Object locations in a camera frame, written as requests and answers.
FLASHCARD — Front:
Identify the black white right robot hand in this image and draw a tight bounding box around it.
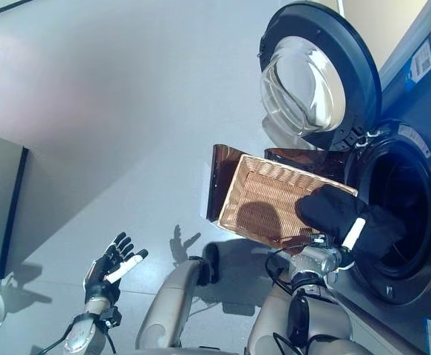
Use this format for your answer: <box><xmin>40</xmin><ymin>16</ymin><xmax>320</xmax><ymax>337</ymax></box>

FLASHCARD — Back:
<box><xmin>339</xmin><ymin>217</ymin><xmax>367</xmax><ymax>268</ymax></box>

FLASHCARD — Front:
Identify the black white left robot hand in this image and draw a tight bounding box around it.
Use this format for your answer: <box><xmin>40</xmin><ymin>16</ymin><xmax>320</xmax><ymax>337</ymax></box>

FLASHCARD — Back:
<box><xmin>84</xmin><ymin>231</ymin><xmax>150</xmax><ymax>305</ymax></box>

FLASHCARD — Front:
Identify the dark navy garment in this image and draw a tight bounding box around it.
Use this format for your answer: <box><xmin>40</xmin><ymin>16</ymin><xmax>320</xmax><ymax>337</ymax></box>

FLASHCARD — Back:
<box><xmin>296</xmin><ymin>184</ymin><xmax>409</xmax><ymax>260</ymax></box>

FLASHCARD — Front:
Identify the silver left robot leg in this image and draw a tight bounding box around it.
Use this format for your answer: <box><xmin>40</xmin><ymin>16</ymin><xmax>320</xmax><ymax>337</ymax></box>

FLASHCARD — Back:
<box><xmin>135</xmin><ymin>242</ymin><xmax>222</xmax><ymax>351</ymax></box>

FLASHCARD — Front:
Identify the silver robot leg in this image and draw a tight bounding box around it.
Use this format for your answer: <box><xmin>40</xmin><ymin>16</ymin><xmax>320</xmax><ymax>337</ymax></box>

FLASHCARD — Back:
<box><xmin>245</xmin><ymin>280</ymin><xmax>302</xmax><ymax>355</ymax></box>
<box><xmin>135</xmin><ymin>242</ymin><xmax>222</xmax><ymax>351</ymax></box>

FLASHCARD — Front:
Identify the wicker laundry basket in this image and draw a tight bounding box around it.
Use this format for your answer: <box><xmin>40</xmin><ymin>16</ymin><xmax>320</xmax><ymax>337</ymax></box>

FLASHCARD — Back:
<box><xmin>217</xmin><ymin>154</ymin><xmax>359</xmax><ymax>250</ymax></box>

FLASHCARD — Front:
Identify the silver right robot leg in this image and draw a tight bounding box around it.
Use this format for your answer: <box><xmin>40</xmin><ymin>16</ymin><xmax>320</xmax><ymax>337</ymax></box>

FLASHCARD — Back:
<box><xmin>245</xmin><ymin>280</ymin><xmax>302</xmax><ymax>355</ymax></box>

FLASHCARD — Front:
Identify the glossy dark brown stool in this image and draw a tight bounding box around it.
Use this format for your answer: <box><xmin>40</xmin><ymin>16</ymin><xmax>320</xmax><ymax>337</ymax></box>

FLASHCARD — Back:
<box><xmin>206</xmin><ymin>144</ymin><xmax>347</xmax><ymax>223</ymax></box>

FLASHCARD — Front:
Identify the round glass washer door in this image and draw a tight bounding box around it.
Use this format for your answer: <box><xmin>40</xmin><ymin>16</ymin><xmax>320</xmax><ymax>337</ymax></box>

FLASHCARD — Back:
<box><xmin>257</xmin><ymin>1</ymin><xmax>383</xmax><ymax>151</ymax></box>

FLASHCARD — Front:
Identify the blue white label sticker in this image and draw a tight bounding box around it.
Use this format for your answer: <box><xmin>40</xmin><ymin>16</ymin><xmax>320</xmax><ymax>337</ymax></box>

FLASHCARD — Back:
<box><xmin>406</xmin><ymin>38</ymin><xmax>431</xmax><ymax>92</ymax></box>

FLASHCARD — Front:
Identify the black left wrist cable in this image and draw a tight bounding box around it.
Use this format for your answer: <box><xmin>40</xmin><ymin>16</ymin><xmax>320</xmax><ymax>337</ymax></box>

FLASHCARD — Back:
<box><xmin>30</xmin><ymin>317</ymin><xmax>117</xmax><ymax>355</ymax></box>

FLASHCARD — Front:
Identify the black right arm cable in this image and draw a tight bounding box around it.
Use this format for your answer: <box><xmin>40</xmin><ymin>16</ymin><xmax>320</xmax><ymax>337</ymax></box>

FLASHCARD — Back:
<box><xmin>265</xmin><ymin>243</ymin><xmax>314</xmax><ymax>297</ymax></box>

